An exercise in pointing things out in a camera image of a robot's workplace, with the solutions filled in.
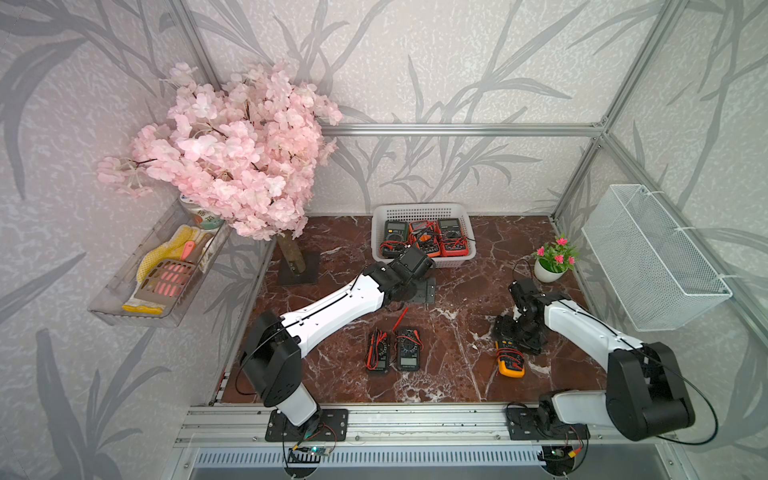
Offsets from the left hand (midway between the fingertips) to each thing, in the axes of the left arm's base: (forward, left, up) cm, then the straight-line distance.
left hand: (420, 292), depth 82 cm
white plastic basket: (+38, -1, -7) cm, 39 cm away
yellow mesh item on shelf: (0, +58, +18) cm, 61 cm away
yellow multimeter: (-15, -25, -10) cm, 31 cm away
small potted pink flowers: (+12, -42, -1) cm, 44 cm away
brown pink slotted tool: (-9, +54, +20) cm, 58 cm away
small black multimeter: (-14, +12, -11) cm, 21 cm away
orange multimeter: (+25, -3, -5) cm, 26 cm away
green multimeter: (+24, +7, -6) cm, 26 cm away
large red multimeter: (+20, -12, -3) cm, 23 cm away
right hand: (-9, -25, -12) cm, 29 cm away
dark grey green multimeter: (-11, +3, -10) cm, 16 cm away
